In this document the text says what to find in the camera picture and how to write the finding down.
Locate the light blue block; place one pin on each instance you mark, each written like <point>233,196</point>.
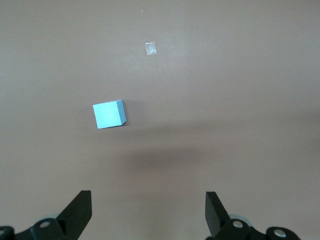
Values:
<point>108,115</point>

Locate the clear tape piece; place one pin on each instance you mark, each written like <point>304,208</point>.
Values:
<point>151,48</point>

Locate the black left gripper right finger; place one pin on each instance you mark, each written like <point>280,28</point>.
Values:
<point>217,217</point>

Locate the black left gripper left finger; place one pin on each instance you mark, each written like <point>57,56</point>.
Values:
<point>75,215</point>

